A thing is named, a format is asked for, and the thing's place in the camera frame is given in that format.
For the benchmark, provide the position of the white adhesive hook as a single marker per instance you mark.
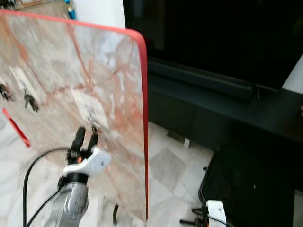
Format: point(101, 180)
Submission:
point(21, 80)
point(87, 106)

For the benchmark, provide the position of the marble folding table red rim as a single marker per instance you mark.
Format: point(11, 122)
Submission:
point(109, 85)

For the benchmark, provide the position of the dark single key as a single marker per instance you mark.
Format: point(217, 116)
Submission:
point(31, 102)

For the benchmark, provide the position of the dark key bunch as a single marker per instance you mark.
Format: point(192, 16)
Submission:
point(4, 92)

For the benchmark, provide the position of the black tv console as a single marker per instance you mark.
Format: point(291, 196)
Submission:
point(236, 118)

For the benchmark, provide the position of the black soundbar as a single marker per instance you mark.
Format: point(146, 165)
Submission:
point(203, 81)

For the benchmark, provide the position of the blue gold trophy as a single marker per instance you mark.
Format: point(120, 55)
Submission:
point(71, 12)

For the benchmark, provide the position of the black television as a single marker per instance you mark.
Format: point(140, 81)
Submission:
point(213, 38)

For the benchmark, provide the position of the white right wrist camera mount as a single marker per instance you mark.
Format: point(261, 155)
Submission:
point(216, 215)

